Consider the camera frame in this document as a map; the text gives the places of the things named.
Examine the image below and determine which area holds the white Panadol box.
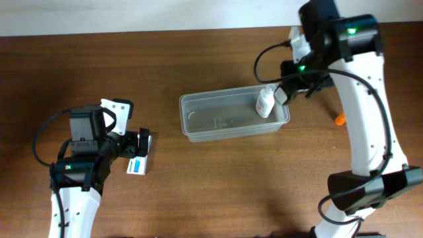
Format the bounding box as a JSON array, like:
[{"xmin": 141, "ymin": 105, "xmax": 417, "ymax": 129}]
[{"xmin": 126, "ymin": 135, "xmax": 153, "ymax": 176}]

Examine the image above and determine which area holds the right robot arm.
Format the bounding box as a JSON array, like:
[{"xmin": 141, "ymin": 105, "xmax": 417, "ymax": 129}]
[{"xmin": 274, "ymin": 0, "xmax": 422, "ymax": 237}]

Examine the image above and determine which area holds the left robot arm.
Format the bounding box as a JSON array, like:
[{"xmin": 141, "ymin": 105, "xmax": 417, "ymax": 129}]
[{"xmin": 49, "ymin": 100, "xmax": 152, "ymax": 237}]

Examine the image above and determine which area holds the orange tube white cap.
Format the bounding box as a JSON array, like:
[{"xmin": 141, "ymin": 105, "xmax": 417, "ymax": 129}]
[{"xmin": 334, "ymin": 112, "xmax": 346, "ymax": 126}]

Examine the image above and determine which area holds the white spray bottle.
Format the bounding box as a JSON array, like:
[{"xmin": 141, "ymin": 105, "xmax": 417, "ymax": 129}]
[{"xmin": 256, "ymin": 85, "xmax": 275, "ymax": 118}]

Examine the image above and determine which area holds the clear plastic container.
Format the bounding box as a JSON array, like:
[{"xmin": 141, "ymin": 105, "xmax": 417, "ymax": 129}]
[{"xmin": 179, "ymin": 85, "xmax": 290, "ymax": 142}]

